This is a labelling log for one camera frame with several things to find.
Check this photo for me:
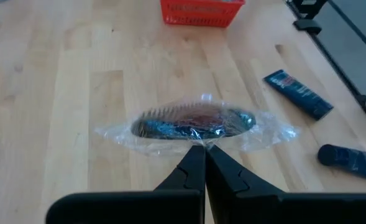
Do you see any black metal bracket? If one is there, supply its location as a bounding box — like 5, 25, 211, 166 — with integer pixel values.
292, 0, 329, 35

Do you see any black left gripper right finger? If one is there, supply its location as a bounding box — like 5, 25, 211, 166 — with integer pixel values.
205, 144, 366, 224

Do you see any dark blue toiletry tube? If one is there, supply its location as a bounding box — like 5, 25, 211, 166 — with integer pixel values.
262, 68, 335, 121
317, 143, 366, 184

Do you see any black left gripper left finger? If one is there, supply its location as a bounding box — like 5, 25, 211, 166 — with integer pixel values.
45, 144, 206, 224

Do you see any red plastic basket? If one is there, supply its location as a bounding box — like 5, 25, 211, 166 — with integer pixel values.
160, 0, 246, 29

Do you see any black hairbrush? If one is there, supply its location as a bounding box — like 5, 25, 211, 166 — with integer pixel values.
94, 93, 300, 156

